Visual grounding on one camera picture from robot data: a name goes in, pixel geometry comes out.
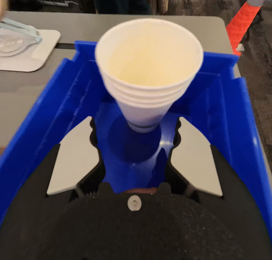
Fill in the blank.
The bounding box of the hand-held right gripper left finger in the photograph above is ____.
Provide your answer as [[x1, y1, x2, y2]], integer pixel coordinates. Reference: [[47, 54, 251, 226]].
[[46, 116, 106, 197]]

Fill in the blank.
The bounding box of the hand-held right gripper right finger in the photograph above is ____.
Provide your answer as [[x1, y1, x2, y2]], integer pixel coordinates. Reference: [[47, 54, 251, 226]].
[[165, 116, 223, 198]]

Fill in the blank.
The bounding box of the blue plastic bin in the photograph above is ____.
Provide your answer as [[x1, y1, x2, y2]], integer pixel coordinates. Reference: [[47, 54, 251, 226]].
[[0, 40, 272, 235]]

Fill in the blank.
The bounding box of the wooden document stand white base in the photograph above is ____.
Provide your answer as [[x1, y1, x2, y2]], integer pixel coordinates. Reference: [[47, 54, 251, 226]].
[[0, 0, 61, 72]]

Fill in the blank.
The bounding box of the orange traffic cone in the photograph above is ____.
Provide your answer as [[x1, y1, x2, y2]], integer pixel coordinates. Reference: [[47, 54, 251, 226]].
[[226, 0, 270, 56]]

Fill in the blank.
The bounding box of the white power strip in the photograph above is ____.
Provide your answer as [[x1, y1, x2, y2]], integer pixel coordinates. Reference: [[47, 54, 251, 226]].
[[38, 0, 74, 8]]

